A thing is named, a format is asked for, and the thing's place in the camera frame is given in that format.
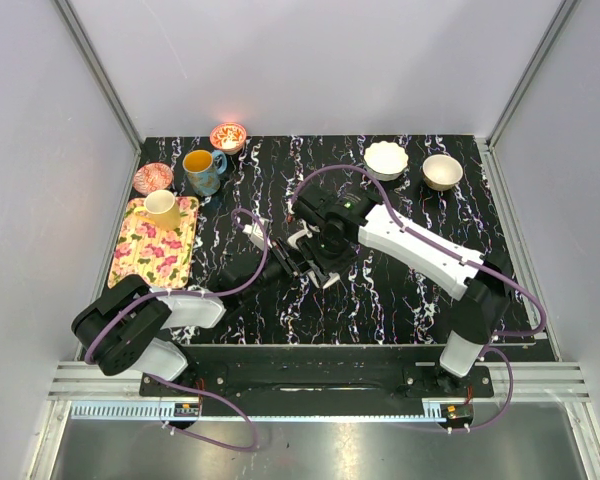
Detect white scalloped bowl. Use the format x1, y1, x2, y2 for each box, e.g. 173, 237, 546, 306
363, 141, 409, 181

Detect blue mug yellow inside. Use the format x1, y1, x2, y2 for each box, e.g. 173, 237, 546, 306
183, 150, 228, 197

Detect red patterned saucer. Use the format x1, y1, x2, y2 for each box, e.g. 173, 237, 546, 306
132, 162, 174, 196

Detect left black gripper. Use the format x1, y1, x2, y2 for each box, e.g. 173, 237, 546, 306
240, 238, 312, 303

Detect white remote control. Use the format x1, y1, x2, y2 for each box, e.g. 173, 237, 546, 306
287, 230, 333, 278

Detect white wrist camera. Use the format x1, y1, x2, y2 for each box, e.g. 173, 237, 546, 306
300, 220, 320, 238
242, 224, 265, 250

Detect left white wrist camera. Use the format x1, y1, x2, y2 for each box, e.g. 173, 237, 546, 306
242, 224, 265, 250

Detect beige round bowl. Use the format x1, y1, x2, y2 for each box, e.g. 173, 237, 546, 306
422, 154, 464, 192

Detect remote battery cover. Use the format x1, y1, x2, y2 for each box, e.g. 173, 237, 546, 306
322, 273, 340, 289

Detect red patterned small bowl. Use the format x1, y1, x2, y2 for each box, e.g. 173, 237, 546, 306
210, 122, 247, 155

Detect white slotted cable duct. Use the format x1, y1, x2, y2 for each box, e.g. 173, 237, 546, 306
70, 400, 447, 423

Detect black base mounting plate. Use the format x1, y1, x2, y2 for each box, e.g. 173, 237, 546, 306
139, 344, 496, 399

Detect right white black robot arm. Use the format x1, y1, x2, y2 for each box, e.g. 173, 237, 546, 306
288, 185, 512, 396

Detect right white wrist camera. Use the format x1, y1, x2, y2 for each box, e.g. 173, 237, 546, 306
300, 220, 320, 238

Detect floral pink tray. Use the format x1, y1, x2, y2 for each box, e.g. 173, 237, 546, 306
107, 197, 199, 289

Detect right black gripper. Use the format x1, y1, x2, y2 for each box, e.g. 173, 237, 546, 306
296, 224, 359, 286

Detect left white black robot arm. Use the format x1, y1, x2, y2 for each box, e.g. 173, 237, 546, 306
71, 239, 309, 396

